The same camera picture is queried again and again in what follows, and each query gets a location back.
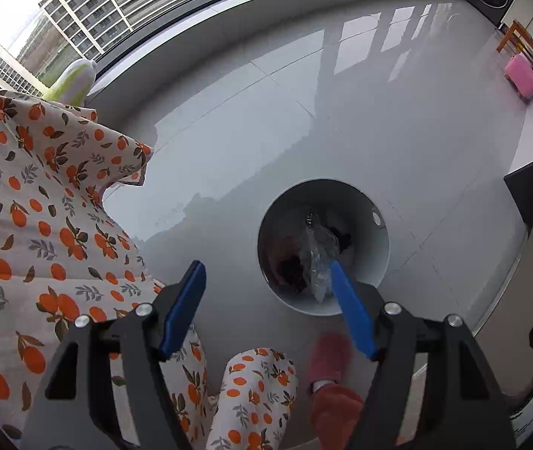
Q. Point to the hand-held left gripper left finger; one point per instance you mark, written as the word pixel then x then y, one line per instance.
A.
pixel 184 309

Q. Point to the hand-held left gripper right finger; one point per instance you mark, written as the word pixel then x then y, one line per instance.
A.
pixel 351 304

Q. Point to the clear plastic bag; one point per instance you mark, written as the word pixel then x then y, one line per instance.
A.
pixel 315 262

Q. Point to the white round waste bin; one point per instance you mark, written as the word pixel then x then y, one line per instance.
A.
pixel 341 201

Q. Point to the pink fluffy slipper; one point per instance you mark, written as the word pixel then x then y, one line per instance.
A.
pixel 327 356

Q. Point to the dark crumpled scrap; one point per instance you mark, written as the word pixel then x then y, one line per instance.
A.
pixel 292 274

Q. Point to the orange fruit print tablecloth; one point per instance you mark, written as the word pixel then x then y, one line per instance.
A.
pixel 37 197

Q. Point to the pink plastic stool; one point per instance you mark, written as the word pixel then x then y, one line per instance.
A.
pixel 522 75

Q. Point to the green white plush toy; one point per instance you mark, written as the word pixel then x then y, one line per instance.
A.
pixel 76 82

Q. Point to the wooden chair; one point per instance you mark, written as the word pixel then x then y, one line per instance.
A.
pixel 512 33

